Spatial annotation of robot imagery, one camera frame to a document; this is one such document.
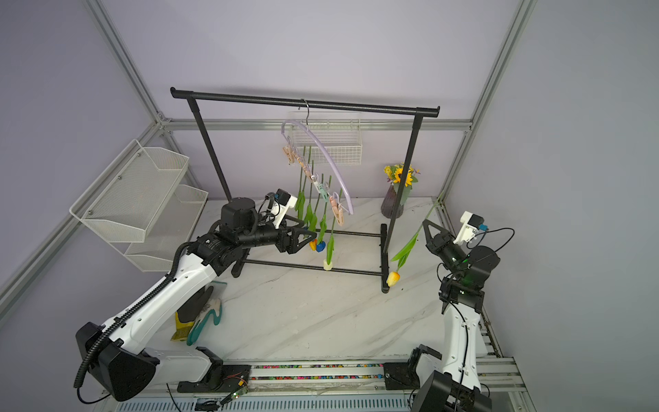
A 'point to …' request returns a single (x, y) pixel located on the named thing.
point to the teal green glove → (214, 305)
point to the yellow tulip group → (313, 221)
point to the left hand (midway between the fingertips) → (306, 232)
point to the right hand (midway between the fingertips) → (423, 227)
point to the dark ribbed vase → (388, 203)
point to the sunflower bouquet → (396, 173)
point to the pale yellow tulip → (404, 253)
